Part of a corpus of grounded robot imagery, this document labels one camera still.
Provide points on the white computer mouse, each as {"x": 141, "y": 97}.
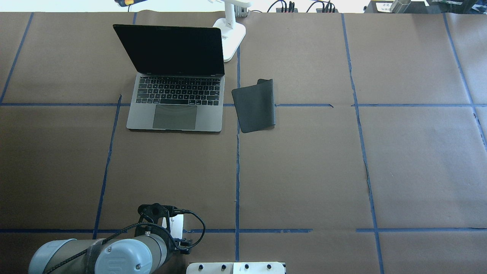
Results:
{"x": 176, "y": 226}

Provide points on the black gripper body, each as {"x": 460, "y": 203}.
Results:
{"x": 184, "y": 246}

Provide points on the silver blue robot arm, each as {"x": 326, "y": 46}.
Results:
{"x": 138, "y": 249}

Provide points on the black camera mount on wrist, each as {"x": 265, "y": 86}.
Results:
{"x": 153, "y": 212}

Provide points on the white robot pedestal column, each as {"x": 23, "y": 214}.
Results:
{"x": 272, "y": 267}

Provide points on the grey laptop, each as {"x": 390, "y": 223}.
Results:
{"x": 179, "y": 84}

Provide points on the upper black connector box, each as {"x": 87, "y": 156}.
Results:
{"x": 282, "y": 6}

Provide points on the black connector box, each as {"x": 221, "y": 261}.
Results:
{"x": 327, "y": 6}
{"x": 282, "y": 6}

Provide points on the silver metal cylinder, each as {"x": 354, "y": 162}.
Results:
{"x": 399, "y": 6}

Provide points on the white desk lamp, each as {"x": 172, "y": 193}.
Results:
{"x": 232, "y": 33}

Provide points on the black mouse pad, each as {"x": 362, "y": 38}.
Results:
{"x": 255, "y": 106}

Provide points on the lower black connector box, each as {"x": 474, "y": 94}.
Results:
{"x": 327, "y": 6}

